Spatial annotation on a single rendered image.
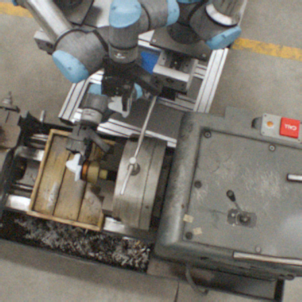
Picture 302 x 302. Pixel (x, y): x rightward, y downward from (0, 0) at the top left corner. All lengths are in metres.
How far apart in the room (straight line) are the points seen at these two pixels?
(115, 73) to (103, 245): 0.95
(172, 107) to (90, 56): 1.29
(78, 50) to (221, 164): 0.54
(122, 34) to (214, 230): 0.60
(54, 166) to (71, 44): 0.61
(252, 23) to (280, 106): 0.68
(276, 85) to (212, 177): 1.72
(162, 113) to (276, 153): 1.24
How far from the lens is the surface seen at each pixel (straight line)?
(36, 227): 1.95
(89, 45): 1.17
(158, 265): 1.86
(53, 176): 1.61
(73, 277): 2.44
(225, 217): 1.17
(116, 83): 1.07
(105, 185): 1.33
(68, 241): 1.86
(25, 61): 2.95
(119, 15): 0.95
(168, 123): 2.36
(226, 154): 1.22
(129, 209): 1.23
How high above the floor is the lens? 2.40
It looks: 73 degrees down
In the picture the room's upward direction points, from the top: 1 degrees counter-clockwise
